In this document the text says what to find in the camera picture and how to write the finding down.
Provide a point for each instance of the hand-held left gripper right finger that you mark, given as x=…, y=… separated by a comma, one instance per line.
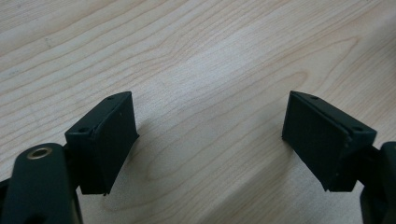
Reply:
x=323, y=140

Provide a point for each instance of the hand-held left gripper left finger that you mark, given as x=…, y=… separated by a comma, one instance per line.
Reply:
x=101, y=143

